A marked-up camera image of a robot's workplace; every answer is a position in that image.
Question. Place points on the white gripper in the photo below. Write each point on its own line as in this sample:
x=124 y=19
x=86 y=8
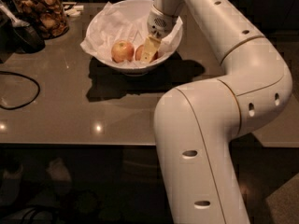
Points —
x=159 y=24

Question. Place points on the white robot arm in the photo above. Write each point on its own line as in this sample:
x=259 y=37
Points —
x=195 y=122

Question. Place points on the left red yellow apple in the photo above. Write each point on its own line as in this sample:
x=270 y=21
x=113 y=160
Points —
x=122 y=51

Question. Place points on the white ceramic bowl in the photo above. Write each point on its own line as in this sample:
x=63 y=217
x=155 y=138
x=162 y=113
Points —
x=137 y=31

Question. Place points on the white crumpled paper liner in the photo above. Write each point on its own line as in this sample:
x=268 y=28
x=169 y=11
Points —
x=106 y=31

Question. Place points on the small white items on table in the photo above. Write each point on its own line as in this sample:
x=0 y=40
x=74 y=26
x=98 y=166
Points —
x=73 y=10

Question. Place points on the glass jar of dried chips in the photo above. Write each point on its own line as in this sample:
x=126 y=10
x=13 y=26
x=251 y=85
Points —
x=47 y=16

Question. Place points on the black round appliance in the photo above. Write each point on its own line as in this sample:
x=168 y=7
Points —
x=28 y=39

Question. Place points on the white spoon handle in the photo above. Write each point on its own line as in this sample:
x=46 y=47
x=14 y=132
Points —
x=15 y=21

